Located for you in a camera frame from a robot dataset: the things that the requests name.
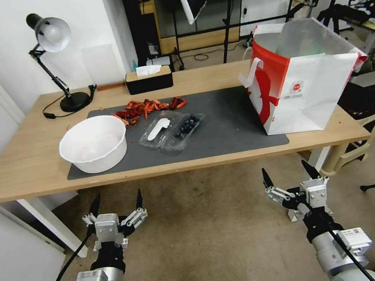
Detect black tissue box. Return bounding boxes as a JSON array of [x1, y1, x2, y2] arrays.
[[123, 65, 175, 96]]

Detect white plastic spoon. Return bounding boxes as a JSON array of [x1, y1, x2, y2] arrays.
[[144, 116, 174, 143]]

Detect dark grey desk mat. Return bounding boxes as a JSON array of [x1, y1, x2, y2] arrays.
[[57, 78, 291, 182]]

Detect dark blueberries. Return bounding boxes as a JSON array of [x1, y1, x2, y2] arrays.
[[170, 112, 203, 140]]

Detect black desk lamp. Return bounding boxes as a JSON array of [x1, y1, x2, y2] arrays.
[[21, 6, 93, 119]]

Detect beige plastic chair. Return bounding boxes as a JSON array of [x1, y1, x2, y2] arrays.
[[310, 108, 375, 178]]

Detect black tripod stand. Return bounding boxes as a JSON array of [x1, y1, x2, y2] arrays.
[[212, 0, 258, 65]]

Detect red white takeout bag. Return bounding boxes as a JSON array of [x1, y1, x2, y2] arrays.
[[230, 8, 375, 143]]

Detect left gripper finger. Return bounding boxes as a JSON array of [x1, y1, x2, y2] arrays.
[[115, 188, 150, 229], [79, 193, 105, 228]]

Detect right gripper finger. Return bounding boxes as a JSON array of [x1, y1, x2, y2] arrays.
[[261, 163, 297, 206], [302, 157, 331, 190]]

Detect red crayfish shell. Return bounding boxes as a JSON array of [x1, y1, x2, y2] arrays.
[[168, 95, 189, 112], [151, 97, 171, 113], [124, 115, 142, 127], [125, 99, 145, 113], [141, 98, 156, 120], [112, 108, 131, 122]]

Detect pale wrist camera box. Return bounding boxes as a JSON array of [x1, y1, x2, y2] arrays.
[[299, 177, 331, 216], [93, 211, 123, 249]]

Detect wooden table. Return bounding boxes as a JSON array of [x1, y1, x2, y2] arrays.
[[0, 41, 374, 204]]

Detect white table leg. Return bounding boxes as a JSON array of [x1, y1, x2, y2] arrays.
[[17, 191, 82, 262], [312, 146, 336, 178]]

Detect black lamp cable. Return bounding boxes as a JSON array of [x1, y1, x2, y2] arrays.
[[40, 94, 75, 122]]

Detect clear plastic takeout container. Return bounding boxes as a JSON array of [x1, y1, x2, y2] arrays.
[[134, 104, 211, 162]]

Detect white tissue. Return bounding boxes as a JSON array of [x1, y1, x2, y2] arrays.
[[135, 62, 163, 79]]

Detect white plastic bowl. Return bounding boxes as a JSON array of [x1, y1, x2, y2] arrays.
[[54, 111, 133, 179]]

